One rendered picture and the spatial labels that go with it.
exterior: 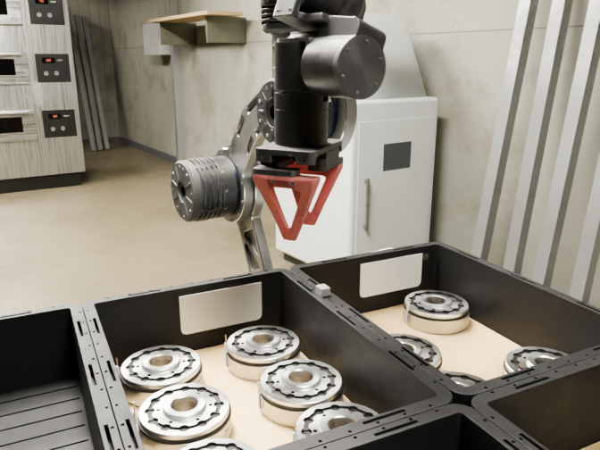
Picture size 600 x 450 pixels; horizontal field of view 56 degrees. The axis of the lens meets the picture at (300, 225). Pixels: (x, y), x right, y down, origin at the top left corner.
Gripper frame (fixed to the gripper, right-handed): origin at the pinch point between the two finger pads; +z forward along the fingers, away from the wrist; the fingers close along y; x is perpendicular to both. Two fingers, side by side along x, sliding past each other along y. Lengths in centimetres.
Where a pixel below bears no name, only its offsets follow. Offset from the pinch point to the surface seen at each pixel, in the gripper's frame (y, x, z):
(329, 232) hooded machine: 231, 67, 75
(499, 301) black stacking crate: 29.0, -22.2, 17.6
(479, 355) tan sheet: 20.3, -20.2, 22.8
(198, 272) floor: 223, 147, 107
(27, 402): -11.0, 31.9, 23.6
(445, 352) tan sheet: 19.7, -15.6, 22.9
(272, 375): 0.8, 3.7, 20.3
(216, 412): -8.7, 6.5, 20.2
